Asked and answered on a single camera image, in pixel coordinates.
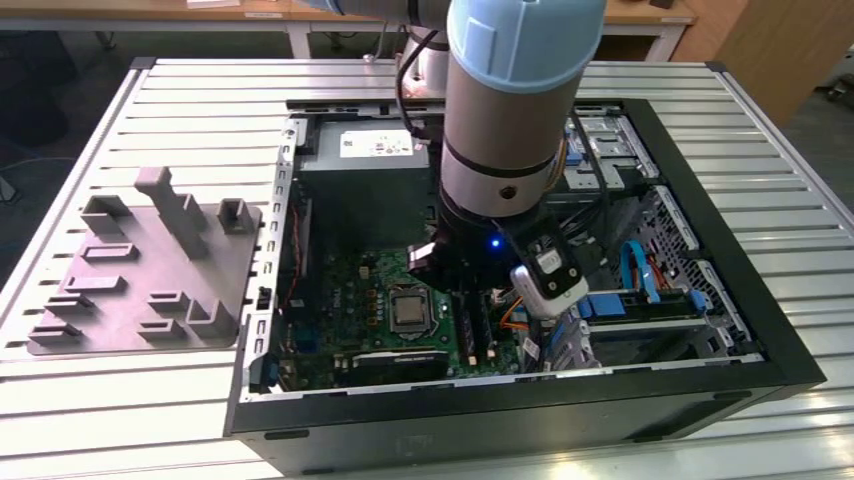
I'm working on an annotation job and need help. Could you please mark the CPU socket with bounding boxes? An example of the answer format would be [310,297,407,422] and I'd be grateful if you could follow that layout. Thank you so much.
[383,284,443,341]

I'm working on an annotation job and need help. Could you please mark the silver CPU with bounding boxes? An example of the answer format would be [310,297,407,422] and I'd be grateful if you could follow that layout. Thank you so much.
[391,297,434,331]

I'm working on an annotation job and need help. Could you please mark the green motherboard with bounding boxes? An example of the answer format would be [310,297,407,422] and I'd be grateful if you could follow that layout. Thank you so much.
[270,247,535,389]

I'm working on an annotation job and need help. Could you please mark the grey power supply unit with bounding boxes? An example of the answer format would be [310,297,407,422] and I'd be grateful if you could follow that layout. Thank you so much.
[295,119,446,251]

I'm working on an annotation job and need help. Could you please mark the hard disk in blue carrier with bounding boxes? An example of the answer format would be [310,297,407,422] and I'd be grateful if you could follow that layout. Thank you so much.
[573,292,709,321]

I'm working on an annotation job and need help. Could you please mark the black graphics card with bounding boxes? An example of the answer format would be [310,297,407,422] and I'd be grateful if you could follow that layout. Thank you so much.
[333,348,453,386]

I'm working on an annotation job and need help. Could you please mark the blue drive bay latch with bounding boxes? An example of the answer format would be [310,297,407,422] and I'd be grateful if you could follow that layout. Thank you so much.
[562,127,584,167]

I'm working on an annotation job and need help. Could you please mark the metal disk bay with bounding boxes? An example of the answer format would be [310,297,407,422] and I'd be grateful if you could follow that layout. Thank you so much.
[543,289,762,370]

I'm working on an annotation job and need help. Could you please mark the metal drive cage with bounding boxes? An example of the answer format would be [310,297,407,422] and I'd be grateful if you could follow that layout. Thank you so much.
[563,113,662,201]

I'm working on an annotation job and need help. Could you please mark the black PC case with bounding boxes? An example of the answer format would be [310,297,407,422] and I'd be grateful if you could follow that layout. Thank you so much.
[223,97,829,476]

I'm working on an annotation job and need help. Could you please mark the grey parts rack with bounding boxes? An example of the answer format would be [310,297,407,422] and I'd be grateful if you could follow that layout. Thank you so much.
[26,166,266,357]

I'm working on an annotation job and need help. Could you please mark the wooden cabinet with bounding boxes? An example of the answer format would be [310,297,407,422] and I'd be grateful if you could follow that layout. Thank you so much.
[680,0,854,129]

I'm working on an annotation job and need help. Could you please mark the black chair base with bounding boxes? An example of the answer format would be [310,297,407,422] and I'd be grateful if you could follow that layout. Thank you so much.
[810,72,854,106]

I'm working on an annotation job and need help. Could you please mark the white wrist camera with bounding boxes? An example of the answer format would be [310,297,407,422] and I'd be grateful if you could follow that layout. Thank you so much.
[510,239,593,320]

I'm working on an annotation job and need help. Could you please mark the orange wire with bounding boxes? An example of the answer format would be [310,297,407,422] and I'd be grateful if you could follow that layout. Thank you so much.
[499,307,535,334]

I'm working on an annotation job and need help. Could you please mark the blue SATA cable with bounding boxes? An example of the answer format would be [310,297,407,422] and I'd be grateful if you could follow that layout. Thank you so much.
[620,239,662,301]

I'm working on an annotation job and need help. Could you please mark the yellow wire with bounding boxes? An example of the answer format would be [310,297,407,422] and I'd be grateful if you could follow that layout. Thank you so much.
[551,137,573,179]

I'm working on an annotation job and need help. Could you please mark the black cable bundle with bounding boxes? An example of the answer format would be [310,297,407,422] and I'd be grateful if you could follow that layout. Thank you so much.
[533,187,653,266]

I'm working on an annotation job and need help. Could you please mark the black camera cable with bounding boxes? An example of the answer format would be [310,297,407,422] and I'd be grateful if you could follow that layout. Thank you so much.
[393,29,439,147]

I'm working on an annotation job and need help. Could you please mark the wooden desk white frame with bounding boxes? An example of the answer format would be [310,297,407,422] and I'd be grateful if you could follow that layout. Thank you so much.
[0,0,700,64]

